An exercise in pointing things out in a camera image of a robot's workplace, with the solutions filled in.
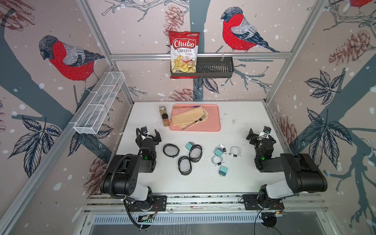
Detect black cable with charger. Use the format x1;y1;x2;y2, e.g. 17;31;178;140
188;143;203;163

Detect teal wall charger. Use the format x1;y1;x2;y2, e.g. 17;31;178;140
186;142;194;150
218;165;228;177
214;147;225;157

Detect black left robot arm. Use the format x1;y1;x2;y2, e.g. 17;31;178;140
99;126;162;212

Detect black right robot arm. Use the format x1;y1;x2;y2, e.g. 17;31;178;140
246;126;328;209

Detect brown spice bottle black cap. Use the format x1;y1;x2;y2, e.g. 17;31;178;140
162;113;170;127

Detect tan spice jar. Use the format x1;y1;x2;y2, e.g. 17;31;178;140
159;105;167;116

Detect pink plastic tray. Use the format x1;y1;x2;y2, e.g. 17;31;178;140
170;104;221;132

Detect black fork on tray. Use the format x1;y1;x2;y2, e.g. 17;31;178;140
182;116;206;130

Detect red cassava chips bag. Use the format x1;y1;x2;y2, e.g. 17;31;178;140
168;31;200;79

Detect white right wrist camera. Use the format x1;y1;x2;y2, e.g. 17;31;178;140
258;126;271;139

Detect black coiled cable front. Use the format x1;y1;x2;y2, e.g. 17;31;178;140
178;156;193;176

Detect teal wall charger front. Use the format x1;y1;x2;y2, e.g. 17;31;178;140
218;165;228;177

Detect white wire mesh basket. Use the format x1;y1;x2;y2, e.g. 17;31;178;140
73;71;125;135

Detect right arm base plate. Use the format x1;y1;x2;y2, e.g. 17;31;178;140
240;194;285;211

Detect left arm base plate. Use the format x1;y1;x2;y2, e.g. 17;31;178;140
127;195;167;212

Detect black wall basket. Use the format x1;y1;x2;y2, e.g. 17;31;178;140
171;57;234;79

